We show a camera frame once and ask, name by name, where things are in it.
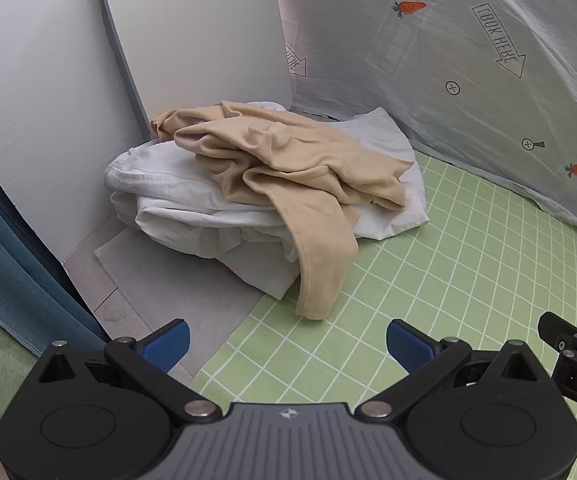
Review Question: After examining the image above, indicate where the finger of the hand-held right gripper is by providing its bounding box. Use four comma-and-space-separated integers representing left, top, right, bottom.
537, 311, 577, 357

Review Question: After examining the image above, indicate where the beige long-sleeve shirt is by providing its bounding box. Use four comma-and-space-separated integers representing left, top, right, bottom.
149, 101, 417, 321

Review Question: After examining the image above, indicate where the white garment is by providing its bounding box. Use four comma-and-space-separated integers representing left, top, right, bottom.
104, 101, 430, 302

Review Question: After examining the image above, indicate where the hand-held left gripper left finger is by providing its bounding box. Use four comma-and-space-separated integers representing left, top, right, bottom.
36, 318, 222, 422

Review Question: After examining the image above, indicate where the white board panel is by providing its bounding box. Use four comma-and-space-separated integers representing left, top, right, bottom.
92, 0, 297, 142

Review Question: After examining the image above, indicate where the grey printed quilt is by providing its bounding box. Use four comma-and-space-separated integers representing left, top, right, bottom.
268, 0, 577, 253

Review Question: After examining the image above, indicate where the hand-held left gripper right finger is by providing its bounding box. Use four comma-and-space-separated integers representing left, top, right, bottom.
359, 319, 542, 420

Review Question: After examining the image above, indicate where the teal curtain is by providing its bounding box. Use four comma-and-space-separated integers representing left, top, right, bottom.
0, 132, 109, 357

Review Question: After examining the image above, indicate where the green checked bed sheet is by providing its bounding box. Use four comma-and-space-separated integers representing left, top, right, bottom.
188, 152, 577, 480

